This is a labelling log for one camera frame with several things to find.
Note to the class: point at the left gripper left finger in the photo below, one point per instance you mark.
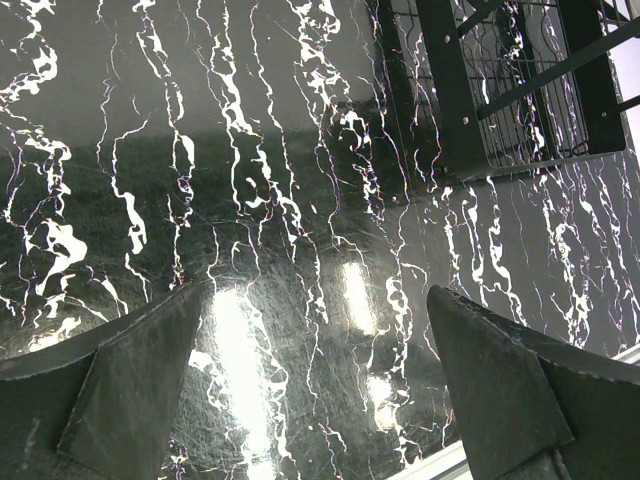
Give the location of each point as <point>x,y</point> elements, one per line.
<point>101,404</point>

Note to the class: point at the black wire dish rack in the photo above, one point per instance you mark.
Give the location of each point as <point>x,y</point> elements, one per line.
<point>506,88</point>

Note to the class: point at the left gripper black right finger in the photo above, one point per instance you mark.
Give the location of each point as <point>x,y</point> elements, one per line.
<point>528,406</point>

